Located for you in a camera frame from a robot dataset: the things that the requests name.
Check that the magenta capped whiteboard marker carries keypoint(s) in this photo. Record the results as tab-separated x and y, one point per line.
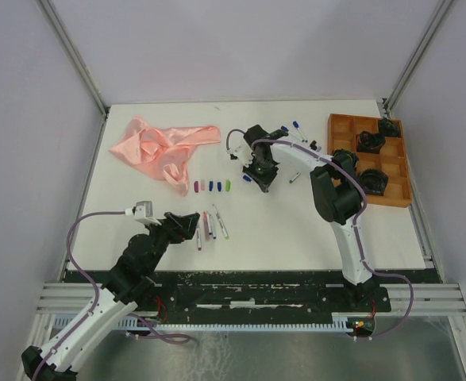
198	239

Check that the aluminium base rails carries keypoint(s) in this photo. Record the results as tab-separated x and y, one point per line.
395	300

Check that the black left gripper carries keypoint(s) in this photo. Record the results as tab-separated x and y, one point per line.
179	227

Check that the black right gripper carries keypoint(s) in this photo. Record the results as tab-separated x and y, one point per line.
263	182

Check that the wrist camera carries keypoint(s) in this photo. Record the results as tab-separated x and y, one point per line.
243	153
142	212

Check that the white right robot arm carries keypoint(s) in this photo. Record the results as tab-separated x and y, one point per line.
338	196

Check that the aluminium frame post right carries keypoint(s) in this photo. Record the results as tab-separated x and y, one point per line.
433	26

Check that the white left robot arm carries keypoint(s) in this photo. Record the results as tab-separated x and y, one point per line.
127	284

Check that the far blue marker right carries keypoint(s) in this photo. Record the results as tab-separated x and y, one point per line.
300	132

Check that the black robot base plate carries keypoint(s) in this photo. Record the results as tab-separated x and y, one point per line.
257	282

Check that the aluminium frame post left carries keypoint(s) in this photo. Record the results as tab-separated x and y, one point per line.
55	21

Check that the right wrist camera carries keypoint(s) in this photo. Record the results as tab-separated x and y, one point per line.
243	153

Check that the blue yellow rolled tie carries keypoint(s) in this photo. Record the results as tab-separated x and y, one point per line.
344	156

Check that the lime green capped marker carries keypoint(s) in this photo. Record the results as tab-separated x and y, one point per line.
220	222

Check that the dark floral rolled tie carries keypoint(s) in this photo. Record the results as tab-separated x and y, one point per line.
373	181

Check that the dark rolled tie top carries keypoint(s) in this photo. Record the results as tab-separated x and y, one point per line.
388	128

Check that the pink satin cloth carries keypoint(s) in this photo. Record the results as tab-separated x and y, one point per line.
163	154

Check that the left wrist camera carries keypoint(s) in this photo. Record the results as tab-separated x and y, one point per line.
142	212

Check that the pink translucent highlighter pen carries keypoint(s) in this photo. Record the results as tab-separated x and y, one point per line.
206	225

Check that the aluminium frame post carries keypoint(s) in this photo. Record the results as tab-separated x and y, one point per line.
433	26
55	21

